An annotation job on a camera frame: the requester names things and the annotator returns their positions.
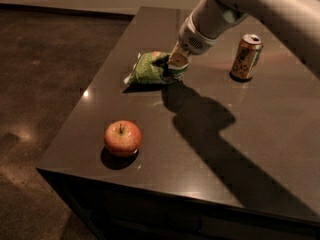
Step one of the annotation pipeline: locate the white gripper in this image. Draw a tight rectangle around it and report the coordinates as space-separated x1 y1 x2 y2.
168 13 219 68

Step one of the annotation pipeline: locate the orange soda can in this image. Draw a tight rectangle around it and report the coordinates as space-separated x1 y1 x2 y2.
229 34 263 82

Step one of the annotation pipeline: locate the red yellow apple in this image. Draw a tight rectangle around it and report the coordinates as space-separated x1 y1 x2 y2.
104 120 142 158

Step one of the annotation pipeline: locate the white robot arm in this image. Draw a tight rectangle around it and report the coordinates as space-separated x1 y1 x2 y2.
168 0 320 77

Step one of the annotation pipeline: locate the green jalapeno chip bag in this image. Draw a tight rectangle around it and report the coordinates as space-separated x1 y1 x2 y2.
124 51 189 85

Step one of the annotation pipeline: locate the dark table cabinet base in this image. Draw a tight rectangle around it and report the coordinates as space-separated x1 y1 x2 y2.
39 169 319 240

